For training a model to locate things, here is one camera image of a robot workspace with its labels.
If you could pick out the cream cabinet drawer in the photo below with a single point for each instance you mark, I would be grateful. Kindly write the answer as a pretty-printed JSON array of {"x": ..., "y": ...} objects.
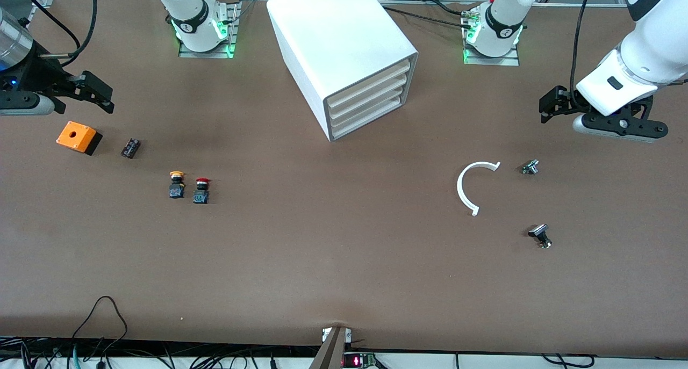
[
  {"x": 371, "y": 95},
  {"x": 371, "y": 107},
  {"x": 371, "y": 83},
  {"x": 371, "y": 118}
]

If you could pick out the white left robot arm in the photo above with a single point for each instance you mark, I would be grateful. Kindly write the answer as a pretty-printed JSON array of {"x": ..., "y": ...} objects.
[{"x": 645, "y": 52}]

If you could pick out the white post bracket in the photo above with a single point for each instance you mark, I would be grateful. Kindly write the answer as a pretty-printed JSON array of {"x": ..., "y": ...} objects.
[{"x": 325, "y": 334}]

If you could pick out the yellow push button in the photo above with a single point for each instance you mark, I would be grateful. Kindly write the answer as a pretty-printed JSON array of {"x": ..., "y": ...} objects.
[{"x": 176, "y": 185}]

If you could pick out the small black contact block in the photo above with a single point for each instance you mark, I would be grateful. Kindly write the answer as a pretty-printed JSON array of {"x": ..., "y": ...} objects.
[{"x": 130, "y": 148}]

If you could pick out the white drawer cabinet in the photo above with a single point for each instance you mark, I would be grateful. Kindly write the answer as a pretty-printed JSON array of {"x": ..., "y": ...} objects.
[{"x": 333, "y": 30}]

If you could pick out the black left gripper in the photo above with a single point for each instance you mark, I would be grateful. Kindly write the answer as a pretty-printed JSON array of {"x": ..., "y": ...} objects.
[{"x": 565, "y": 101}]

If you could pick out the red push button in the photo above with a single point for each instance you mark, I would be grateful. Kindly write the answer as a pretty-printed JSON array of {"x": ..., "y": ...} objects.
[{"x": 201, "y": 192}]

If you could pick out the orange button box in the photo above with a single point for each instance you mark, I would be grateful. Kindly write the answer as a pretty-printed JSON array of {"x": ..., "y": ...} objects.
[{"x": 75, "y": 135}]

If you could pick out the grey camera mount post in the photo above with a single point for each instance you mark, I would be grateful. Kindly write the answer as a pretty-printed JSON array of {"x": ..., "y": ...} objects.
[{"x": 330, "y": 353}]

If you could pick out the small metal knob switch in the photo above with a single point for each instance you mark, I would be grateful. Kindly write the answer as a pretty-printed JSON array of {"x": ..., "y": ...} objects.
[{"x": 530, "y": 167}]

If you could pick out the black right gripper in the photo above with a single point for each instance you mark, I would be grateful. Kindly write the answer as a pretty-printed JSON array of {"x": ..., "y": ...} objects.
[{"x": 38, "y": 74}]

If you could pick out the circuit board with red display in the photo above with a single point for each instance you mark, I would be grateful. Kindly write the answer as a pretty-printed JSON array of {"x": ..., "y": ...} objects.
[{"x": 355, "y": 361}]

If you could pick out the white curved plastic arc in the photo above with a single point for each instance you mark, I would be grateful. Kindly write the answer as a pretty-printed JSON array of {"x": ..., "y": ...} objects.
[{"x": 459, "y": 189}]

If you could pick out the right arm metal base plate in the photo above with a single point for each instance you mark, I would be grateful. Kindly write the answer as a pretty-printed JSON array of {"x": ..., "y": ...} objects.
[{"x": 207, "y": 53}]

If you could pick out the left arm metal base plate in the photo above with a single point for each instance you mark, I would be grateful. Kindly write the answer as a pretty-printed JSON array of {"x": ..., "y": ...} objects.
[{"x": 500, "y": 60}]

